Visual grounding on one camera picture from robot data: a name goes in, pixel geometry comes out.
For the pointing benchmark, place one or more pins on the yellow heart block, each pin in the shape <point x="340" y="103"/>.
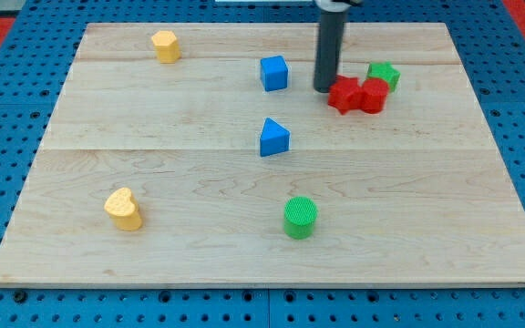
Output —
<point x="122" y="207"/>

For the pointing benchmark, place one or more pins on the green cylinder block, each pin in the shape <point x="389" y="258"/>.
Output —
<point x="299" y="216"/>

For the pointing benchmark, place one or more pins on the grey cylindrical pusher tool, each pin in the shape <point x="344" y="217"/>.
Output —
<point x="331" y="27"/>

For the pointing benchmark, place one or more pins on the red star block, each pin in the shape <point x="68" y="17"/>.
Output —
<point x="345" y="94"/>

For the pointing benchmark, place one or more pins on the light wooden board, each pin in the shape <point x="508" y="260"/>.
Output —
<point x="416" y="196"/>

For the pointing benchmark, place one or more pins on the yellow hexagon block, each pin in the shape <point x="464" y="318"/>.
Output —
<point x="166" y="47"/>

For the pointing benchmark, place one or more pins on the green star block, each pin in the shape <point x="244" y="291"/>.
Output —
<point x="385" y="71"/>

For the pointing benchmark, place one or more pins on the red cylinder block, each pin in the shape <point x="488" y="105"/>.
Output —
<point x="375" y="91"/>

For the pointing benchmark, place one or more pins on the blue triangle block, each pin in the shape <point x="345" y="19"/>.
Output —
<point x="274" y="138"/>

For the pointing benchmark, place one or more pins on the blue cube block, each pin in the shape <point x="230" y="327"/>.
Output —
<point x="274" y="73"/>

